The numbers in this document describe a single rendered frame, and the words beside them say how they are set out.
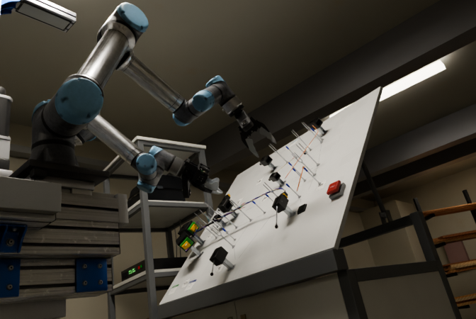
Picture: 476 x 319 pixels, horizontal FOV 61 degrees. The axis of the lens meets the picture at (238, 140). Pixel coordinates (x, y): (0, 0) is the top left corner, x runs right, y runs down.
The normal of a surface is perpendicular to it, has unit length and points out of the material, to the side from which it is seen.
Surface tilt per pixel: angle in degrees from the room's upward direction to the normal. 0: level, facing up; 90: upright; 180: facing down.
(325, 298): 90
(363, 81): 90
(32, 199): 90
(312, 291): 90
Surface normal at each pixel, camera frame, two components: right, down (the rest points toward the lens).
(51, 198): 0.73, -0.40
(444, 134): -0.67, -0.20
